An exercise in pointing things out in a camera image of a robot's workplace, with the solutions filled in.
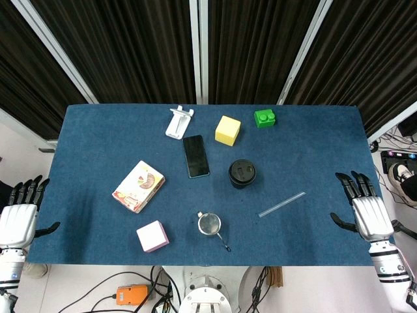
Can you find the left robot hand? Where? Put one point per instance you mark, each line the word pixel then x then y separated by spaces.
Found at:
pixel 18 221

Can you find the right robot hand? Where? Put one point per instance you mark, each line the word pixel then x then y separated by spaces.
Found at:
pixel 371 216

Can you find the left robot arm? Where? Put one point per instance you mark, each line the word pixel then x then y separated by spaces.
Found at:
pixel 11 270

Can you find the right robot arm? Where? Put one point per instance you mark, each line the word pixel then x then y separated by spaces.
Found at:
pixel 391 264

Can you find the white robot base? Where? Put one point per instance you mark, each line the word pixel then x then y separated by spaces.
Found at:
pixel 205 290

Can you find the clear plastic strip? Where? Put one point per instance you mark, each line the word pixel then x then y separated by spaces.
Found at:
pixel 282 204

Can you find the white sneaker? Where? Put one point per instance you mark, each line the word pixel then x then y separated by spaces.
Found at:
pixel 401 177

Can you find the wooden block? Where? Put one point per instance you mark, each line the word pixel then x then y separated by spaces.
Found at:
pixel 274 276

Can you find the printed snack carton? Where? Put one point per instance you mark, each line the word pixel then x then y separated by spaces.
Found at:
pixel 138 186

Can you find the orange power box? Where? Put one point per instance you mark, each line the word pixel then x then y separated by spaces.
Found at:
pixel 131 294

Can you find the pink foam cube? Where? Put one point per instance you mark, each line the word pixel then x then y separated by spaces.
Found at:
pixel 152 236

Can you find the black round jar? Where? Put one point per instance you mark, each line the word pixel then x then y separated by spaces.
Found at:
pixel 242 174

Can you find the blue felt table mat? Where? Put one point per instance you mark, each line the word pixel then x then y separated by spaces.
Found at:
pixel 137 150

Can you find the green toy building brick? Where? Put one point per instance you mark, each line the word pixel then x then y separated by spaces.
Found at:
pixel 264 118

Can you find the small metal tea strainer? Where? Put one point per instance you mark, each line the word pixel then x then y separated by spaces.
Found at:
pixel 210 225

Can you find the yellow foam cube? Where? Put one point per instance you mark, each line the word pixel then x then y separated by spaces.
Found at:
pixel 227 130

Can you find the black smartphone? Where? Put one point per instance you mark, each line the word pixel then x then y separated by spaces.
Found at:
pixel 195 156

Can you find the white folding phone stand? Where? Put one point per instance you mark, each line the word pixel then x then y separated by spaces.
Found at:
pixel 178 122

